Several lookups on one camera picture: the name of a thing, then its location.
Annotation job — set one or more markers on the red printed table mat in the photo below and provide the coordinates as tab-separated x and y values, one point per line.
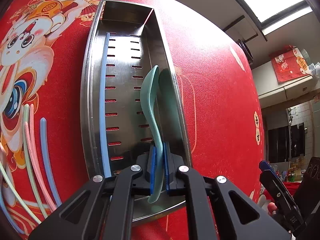
212	105

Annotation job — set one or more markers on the window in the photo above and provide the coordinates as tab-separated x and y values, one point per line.
270	0

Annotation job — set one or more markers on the green spoon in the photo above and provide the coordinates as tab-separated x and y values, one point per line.
150	100

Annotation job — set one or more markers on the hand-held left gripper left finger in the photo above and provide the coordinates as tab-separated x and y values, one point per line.
152	166

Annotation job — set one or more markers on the clear containers stack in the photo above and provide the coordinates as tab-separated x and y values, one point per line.
310	60

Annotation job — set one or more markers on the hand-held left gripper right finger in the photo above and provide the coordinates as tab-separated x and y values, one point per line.
165	170

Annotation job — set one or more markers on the white fridge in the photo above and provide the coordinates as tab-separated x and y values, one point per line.
282	91

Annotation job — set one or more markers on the green chopstick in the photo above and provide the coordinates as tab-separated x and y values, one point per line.
33	177

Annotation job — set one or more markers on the stainless steel utensil tray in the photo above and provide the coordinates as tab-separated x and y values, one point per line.
122	55

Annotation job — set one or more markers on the red printed fridge cloth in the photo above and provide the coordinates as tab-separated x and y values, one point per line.
287	65

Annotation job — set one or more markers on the blue chopstick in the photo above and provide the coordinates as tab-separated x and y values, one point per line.
46	160
102	105

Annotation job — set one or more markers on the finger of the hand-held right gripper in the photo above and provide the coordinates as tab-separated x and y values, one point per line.
282	190

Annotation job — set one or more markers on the green and blue chopsticks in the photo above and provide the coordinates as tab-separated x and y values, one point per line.
20	200

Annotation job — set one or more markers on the person's right hand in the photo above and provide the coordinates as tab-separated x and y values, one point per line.
272	208

